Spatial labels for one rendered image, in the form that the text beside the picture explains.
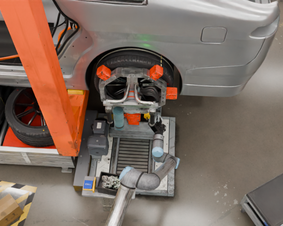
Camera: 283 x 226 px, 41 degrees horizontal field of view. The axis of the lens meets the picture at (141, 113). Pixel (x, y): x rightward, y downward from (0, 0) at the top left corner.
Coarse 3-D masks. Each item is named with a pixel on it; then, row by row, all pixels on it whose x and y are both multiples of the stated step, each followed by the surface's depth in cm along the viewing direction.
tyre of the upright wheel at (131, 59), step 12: (120, 48) 294; (144, 48) 294; (108, 60) 294; (120, 60) 288; (132, 60) 286; (144, 60) 287; (156, 60) 292; (168, 60) 305; (96, 72) 303; (168, 72) 299; (96, 84) 313; (168, 84) 307
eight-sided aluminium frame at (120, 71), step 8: (112, 72) 292; (120, 72) 286; (128, 72) 287; (136, 72) 287; (144, 72) 286; (112, 80) 294; (152, 80) 291; (160, 80) 297; (104, 88) 306; (160, 88) 299; (104, 96) 313; (160, 104) 317; (144, 112) 328
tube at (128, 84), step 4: (128, 80) 292; (128, 84) 294; (128, 88) 292; (128, 92) 291; (124, 96) 287; (108, 100) 285; (112, 100) 285; (116, 100) 285; (120, 100) 285; (124, 100) 287
